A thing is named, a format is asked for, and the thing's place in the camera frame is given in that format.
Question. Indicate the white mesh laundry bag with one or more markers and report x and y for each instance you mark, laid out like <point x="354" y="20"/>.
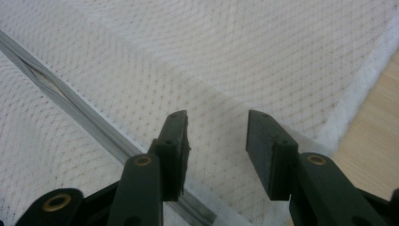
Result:
<point x="219" y="47"/>

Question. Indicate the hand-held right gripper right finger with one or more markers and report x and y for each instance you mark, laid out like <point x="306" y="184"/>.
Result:
<point x="266" y="157"/>

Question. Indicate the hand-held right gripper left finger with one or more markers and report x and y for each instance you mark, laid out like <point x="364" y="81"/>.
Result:
<point x="172" y="150"/>

